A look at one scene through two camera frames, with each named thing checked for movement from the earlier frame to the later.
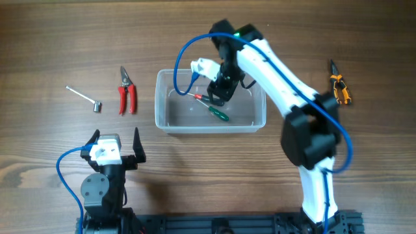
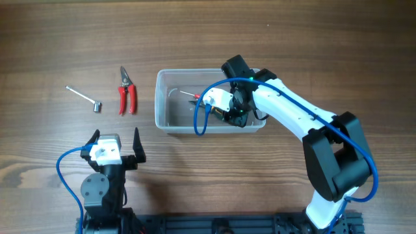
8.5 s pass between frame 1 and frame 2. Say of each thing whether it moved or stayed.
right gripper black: moved
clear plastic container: stayed
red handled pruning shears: stayed
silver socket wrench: stayed
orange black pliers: moved
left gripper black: stayed
